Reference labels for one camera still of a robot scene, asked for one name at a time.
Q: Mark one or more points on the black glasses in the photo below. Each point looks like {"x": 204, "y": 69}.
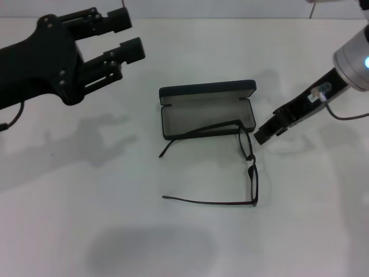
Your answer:
{"x": 255, "y": 203}

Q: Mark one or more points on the black glasses case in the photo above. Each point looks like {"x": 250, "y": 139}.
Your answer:
{"x": 201, "y": 115}

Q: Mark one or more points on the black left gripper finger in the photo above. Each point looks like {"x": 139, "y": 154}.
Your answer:
{"x": 118, "y": 20}
{"x": 131, "y": 52}

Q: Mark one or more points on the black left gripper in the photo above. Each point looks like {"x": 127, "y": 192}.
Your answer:
{"x": 34, "y": 66}

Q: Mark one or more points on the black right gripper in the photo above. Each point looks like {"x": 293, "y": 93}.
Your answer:
{"x": 297, "y": 109}

